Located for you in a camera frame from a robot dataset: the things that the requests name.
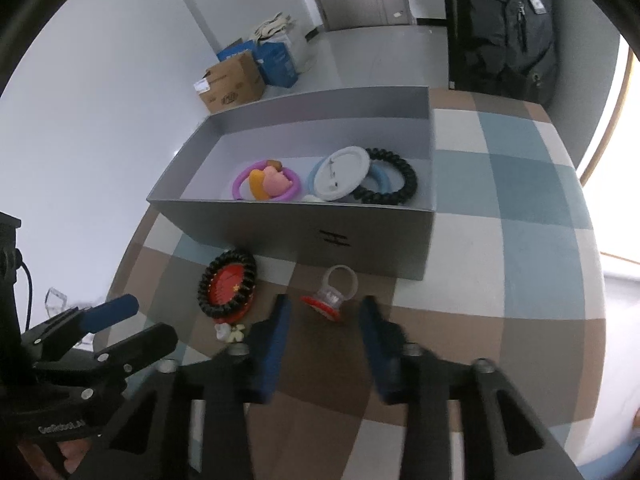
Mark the red round badge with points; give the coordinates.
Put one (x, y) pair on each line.
(227, 285)

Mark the white flower hair clip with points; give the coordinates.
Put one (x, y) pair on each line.
(230, 333)

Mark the blue carton with white print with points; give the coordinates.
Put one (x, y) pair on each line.
(235, 51)

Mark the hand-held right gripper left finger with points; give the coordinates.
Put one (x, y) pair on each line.
(272, 355)

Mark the brown cardboard box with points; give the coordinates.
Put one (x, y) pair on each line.
(232, 85)

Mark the white round badge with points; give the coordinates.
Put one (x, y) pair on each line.
(340, 172)

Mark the clear plastic piece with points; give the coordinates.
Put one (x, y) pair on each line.
(55, 299)

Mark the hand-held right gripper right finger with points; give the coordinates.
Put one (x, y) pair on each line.
(381, 360)

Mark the white storage bag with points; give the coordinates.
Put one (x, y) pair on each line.
(300, 50)

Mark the person's left hand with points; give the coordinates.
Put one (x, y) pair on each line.
(75, 454)

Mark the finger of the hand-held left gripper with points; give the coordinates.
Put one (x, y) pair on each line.
(112, 310)
(145, 347)

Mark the tall black frame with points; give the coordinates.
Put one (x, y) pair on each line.
(452, 25)

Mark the beige tote bag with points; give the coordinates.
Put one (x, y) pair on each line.
(272, 27)

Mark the grey cardboard box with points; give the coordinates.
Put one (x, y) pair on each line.
(300, 232)

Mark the checkered tablecloth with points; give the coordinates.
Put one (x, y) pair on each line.
(500, 260)

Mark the black backpack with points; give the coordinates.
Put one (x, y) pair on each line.
(505, 35)

